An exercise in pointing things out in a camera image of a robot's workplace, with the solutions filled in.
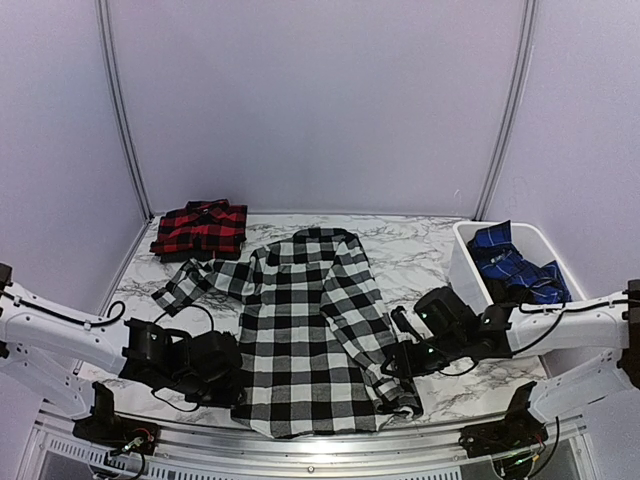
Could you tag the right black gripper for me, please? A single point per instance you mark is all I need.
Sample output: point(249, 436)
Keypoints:
point(406, 365)

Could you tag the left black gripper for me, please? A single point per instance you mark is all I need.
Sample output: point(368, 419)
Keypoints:
point(229, 395)

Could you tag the black white plaid shirt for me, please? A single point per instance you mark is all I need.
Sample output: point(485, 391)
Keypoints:
point(314, 334)

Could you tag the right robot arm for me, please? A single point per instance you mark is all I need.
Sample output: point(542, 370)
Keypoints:
point(508, 330)

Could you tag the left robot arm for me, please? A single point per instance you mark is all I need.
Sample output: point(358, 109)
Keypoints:
point(33, 329)

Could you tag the black garment in bin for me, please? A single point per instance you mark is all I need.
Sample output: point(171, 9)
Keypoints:
point(501, 292)

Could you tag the blue plaid shirt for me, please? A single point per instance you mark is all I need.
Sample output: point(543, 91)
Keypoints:
point(496, 256)

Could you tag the red black plaid shirt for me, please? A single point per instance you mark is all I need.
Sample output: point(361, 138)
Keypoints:
point(201, 230)

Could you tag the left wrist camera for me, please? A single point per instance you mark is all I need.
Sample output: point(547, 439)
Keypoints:
point(213, 354)

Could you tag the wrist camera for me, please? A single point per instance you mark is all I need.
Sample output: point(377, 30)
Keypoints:
point(213, 354)
point(442, 312)

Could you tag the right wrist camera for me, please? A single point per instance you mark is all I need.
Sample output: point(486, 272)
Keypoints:
point(442, 312)

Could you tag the aluminium front frame rail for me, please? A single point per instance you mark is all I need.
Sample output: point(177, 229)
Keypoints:
point(198, 451)

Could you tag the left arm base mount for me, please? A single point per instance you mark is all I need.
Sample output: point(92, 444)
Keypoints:
point(104, 427)

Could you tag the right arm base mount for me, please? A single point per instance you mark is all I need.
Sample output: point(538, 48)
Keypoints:
point(517, 429)

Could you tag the right aluminium corner post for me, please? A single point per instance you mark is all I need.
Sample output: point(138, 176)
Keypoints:
point(514, 97)

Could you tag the aluminium corner post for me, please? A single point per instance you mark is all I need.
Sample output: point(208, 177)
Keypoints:
point(514, 97)
point(123, 127)

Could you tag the left aluminium corner post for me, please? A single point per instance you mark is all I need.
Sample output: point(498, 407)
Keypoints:
point(123, 127)

